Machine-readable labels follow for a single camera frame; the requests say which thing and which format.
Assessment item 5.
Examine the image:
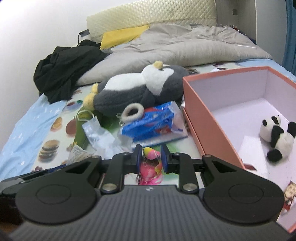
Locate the pink tassel charm toy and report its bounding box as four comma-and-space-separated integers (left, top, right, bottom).
137, 147, 163, 186

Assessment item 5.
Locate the small panda plush toy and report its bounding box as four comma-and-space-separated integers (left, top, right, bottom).
259, 115, 295, 163

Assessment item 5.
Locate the light blue bed sheet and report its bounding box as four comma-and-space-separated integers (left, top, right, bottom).
1, 95, 66, 180

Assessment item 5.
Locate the clear plastic bag with mask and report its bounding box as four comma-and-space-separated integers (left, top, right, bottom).
66, 116, 132, 165

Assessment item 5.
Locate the blue plastic snack bag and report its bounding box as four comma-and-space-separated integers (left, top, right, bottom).
119, 101, 188, 149

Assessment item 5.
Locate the orange cardboard box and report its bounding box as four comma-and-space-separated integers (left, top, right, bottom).
181, 66, 296, 233

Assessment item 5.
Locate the grey white penguin plush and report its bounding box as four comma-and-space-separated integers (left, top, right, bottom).
83, 61, 189, 116

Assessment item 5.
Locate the black clothing pile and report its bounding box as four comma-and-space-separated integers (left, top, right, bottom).
33, 40, 108, 104

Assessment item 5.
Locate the grey duvet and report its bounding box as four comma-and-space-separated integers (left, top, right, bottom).
77, 24, 272, 86

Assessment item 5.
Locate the yellow pillow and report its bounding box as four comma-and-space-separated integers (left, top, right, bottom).
100, 25, 149, 50

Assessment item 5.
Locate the blue curtain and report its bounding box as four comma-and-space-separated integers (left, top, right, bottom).
282, 0, 296, 75

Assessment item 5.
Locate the cream quilted headboard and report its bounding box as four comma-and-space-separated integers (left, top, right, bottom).
86, 0, 217, 42

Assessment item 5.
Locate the white wardrobe cabinet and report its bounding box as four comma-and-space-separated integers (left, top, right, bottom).
215, 0, 287, 65

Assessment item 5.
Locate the fluffy white ring keychain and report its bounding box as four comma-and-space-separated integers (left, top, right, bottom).
116, 103, 144, 126

